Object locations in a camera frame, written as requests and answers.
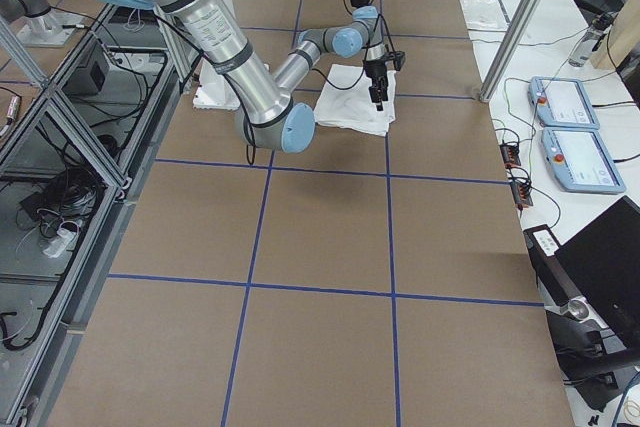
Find lower orange black terminal board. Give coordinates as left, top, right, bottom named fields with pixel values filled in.
left=509, top=177, right=533, bottom=211

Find orange black terminal board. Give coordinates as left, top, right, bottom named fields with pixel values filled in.
left=499, top=142, right=522, bottom=169
left=509, top=177, right=533, bottom=211

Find white printed long-sleeve shirt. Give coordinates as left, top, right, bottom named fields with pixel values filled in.
left=314, top=70, right=396, bottom=137

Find clear plastic water bottle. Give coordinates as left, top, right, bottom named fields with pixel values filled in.
left=568, top=12, right=614, bottom=67

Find black computer box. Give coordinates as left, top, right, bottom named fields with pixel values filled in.
left=523, top=224, right=591, bottom=322

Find aluminium frame post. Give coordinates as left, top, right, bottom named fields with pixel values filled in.
left=478, top=0, right=541, bottom=103

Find white power strip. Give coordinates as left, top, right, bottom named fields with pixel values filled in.
left=42, top=223, right=80, bottom=259

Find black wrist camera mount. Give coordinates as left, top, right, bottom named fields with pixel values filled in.
left=388, top=50, right=406, bottom=71

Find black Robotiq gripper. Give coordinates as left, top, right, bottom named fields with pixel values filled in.
left=363, top=58, right=389, bottom=112

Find aluminium frame rail structure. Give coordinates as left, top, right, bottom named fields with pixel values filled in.
left=1, top=6, right=196, bottom=426

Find upper orange black terminal board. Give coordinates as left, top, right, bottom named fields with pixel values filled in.
left=499, top=142, right=522, bottom=169

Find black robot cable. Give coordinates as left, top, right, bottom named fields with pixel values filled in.
left=309, top=14, right=396, bottom=91

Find blue teach pendant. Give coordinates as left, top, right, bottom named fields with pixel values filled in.
left=541, top=127, right=626, bottom=195
left=528, top=76, right=600, bottom=130

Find grey controller box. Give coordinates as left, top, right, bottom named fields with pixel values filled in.
left=63, top=42, right=109, bottom=96

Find upper blue teach pendant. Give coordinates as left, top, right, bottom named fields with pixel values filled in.
left=528, top=76, right=600, bottom=130

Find lower blue teach pendant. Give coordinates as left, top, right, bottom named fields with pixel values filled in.
left=541, top=127, right=626, bottom=195

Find clear plastic sheet black-edged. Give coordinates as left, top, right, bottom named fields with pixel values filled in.
left=459, top=0, right=510, bottom=32

